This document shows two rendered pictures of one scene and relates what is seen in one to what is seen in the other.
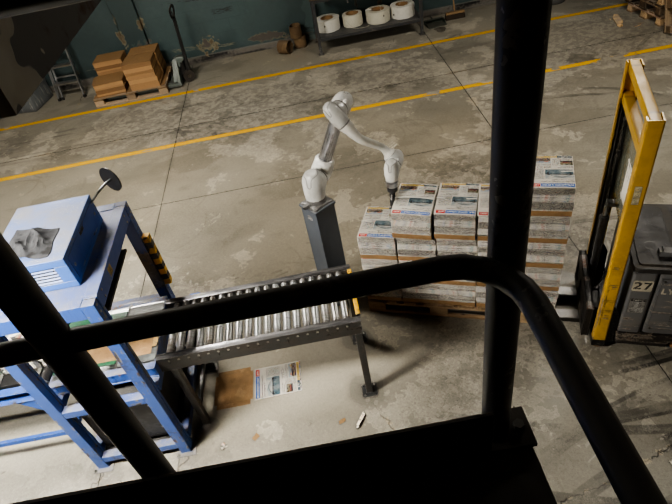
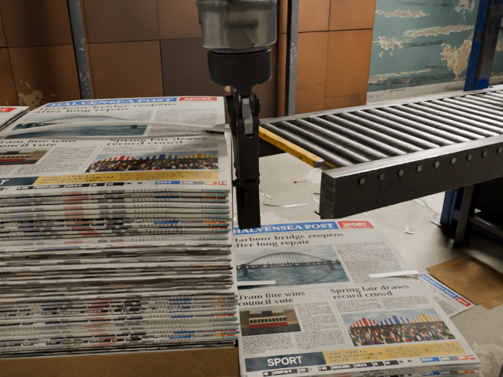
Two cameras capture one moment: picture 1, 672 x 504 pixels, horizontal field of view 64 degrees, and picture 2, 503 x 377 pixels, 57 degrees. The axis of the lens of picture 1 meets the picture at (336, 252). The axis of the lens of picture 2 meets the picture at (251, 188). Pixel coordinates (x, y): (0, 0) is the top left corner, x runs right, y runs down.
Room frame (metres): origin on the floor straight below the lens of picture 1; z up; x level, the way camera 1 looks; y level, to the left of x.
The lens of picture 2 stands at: (3.65, -0.75, 1.23)
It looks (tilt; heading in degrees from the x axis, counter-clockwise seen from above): 24 degrees down; 152
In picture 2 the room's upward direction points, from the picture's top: straight up
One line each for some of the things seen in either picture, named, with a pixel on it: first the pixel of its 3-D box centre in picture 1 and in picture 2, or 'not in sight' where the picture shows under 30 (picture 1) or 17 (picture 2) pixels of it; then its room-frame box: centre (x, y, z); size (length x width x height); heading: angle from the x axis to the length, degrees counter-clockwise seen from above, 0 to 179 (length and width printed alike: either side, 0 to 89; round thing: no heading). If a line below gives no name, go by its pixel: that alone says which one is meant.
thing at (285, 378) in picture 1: (277, 379); (418, 300); (2.56, 0.64, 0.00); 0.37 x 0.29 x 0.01; 89
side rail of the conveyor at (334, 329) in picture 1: (260, 344); (389, 118); (2.31, 0.60, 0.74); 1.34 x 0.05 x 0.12; 89
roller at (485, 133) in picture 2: (257, 312); (441, 125); (2.56, 0.60, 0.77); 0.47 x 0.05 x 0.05; 179
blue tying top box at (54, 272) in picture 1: (47, 244); not in sight; (2.58, 1.62, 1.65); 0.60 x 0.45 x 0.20; 179
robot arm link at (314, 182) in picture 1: (313, 183); not in sight; (3.37, 0.06, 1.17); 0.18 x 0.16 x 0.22; 156
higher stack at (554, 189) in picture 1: (540, 245); not in sight; (2.76, -1.46, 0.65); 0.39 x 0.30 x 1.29; 158
